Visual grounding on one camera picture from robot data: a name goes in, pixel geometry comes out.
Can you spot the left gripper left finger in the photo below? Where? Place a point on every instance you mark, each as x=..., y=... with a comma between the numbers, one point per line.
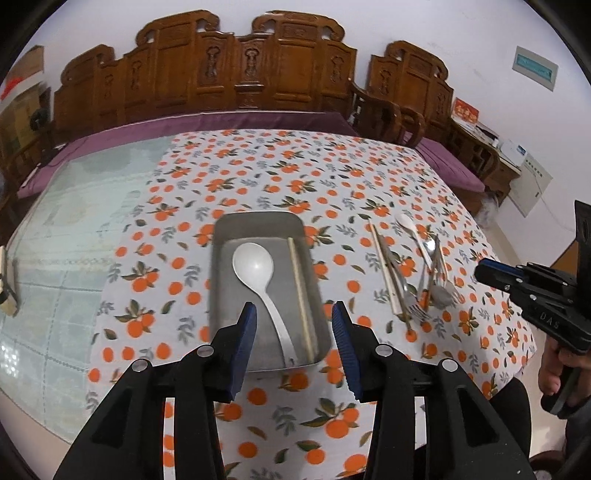
x=123, y=438

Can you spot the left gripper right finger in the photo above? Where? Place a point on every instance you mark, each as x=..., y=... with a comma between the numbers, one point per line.
x=431, y=420

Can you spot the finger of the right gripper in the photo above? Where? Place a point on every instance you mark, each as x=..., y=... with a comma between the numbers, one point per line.
x=497, y=275

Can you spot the dark brown chopstick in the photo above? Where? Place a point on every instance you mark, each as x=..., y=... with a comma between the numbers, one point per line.
x=397, y=286

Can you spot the light bamboo chopstick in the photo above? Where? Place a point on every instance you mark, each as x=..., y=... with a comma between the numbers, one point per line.
x=394, y=302
x=308, y=345

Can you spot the large white plastic spoon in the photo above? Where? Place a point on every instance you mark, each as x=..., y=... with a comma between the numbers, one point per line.
x=254, y=267

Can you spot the right hand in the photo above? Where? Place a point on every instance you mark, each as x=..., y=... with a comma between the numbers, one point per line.
x=554, y=360

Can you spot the metal spoon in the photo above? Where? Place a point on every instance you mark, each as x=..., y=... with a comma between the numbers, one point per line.
x=429, y=250
x=442, y=293

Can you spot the metal fork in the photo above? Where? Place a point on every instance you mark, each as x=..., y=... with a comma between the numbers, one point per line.
x=410, y=304

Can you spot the orange print tablecloth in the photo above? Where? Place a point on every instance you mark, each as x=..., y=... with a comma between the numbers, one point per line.
x=349, y=220

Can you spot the small white plastic spoon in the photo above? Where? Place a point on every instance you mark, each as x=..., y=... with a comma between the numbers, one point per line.
x=408, y=224

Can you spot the red sign card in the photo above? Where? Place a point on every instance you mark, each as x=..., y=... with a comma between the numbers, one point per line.
x=462, y=110

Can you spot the grey metal tray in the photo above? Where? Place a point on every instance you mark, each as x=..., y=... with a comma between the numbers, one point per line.
x=269, y=229

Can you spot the carved wooden armchair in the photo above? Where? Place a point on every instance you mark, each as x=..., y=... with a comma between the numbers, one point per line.
x=406, y=99

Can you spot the carved wooden bench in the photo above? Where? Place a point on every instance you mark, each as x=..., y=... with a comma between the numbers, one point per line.
x=184, y=64

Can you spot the purple bench cushion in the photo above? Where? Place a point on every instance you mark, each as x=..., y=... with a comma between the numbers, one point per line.
x=325, y=122

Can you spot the wall electrical panel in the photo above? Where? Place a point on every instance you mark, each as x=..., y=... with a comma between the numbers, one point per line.
x=535, y=67

